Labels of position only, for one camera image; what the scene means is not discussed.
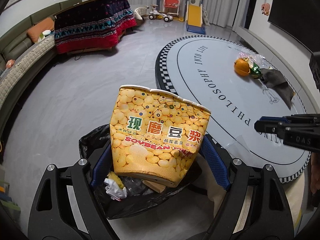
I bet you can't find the dark wall television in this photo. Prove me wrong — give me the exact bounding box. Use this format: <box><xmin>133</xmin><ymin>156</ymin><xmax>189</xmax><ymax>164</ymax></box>
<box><xmin>268</xmin><ymin>0</ymin><xmax>319</xmax><ymax>53</ymax></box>

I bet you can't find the yellow soybean milk cup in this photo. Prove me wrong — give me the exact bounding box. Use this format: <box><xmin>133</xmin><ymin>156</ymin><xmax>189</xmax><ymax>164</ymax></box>
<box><xmin>110</xmin><ymin>85</ymin><xmax>211</xmax><ymax>187</ymax></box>

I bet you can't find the round white table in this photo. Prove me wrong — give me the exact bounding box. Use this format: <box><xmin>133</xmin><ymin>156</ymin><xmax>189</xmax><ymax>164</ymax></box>
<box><xmin>155</xmin><ymin>35</ymin><xmax>314</xmax><ymax>183</ymax></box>

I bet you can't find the pink plastic bag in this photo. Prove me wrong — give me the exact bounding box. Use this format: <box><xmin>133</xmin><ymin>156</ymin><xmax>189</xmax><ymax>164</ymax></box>
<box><xmin>239</xmin><ymin>51</ymin><xmax>265</xmax><ymax>67</ymax></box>

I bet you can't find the black trash bin bag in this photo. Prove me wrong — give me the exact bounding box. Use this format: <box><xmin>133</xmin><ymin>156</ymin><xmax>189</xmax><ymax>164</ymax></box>
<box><xmin>79</xmin><ymin>125</ymin><xmax>202</xmax><ymax>219</ymax></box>

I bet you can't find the small pink toy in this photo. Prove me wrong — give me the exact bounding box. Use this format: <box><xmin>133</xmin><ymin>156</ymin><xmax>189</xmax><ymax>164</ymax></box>
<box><xmin>6</xmin><ymin>60</ymin><xmax>15</xmax><ymax>69</ymax></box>

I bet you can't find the green sofa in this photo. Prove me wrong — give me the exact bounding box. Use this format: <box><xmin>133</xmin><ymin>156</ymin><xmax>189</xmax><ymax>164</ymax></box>
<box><xmin>1</xmin><ymin>0</ymin><xmax>82</xmax><ymax>134</ymax></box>

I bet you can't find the toy slide swing set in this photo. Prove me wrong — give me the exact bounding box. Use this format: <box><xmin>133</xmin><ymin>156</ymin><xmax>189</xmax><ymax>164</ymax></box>
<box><xmin>156</xmin><ymin>0</ymin><xmax>210</xmax><ymax>35</ymax></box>

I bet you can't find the quilted sofa mat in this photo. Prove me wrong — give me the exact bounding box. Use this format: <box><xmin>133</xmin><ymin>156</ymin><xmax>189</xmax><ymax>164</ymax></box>
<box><xmin>1</xmin><ymin>34</ymin><xmax>55</xmax><ymax>107</ymax></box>

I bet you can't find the orange peel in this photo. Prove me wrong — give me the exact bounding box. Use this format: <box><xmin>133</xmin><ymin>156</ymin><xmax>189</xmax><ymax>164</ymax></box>
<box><xmin>234</xmin><ymin>59</ymin><xmax>251</xmax><ymax>77</ymax></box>

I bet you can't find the orange cushion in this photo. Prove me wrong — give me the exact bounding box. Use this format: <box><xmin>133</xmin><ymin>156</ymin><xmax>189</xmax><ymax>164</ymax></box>
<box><xmin>27</xmin><ymin>17</ymin><xmax>54</xmax><ymax>43</ymax></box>

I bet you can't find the green snack packet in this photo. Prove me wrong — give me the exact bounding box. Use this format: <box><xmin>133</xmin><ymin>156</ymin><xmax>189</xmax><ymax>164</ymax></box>
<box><xmin>244</xmin><ymin>57</ymin><xmax>263</xmax><ymax>79</ymax></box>

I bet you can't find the toy ride-on car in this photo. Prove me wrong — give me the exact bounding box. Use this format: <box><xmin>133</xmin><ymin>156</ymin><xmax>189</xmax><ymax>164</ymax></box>
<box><xmin>148</xmin><ymin>4</ymin><xmax>173</xmax><ymax>22</ymax></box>

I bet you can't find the grey felt cloth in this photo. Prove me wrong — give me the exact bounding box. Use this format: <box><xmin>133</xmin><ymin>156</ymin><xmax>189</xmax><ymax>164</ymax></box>
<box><xmin>261</xmin><ymin>68</ymin><xmax>294</xmax><ymax>109</ymax></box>

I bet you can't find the woven basket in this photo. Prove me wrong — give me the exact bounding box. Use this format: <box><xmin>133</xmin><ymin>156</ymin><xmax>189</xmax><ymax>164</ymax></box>
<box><xmin>132</xmin><ymin>5</ymin><xmax>149</xmax><ymax>22</ymax></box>

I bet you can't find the table with patterned blanket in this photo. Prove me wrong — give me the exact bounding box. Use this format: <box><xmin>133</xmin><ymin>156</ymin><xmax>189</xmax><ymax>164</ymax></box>
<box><xmin>54</xmin><ymin>0</ymin><xmax>136</xmax><ymax>54</ymax></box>

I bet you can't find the torn brown cardboard piece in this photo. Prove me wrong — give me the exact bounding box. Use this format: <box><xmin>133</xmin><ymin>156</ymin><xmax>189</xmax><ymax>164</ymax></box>
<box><xmin>142</xmin><ymin>180</ymin><xmax>166</xmax><ymax>193</ymax></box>

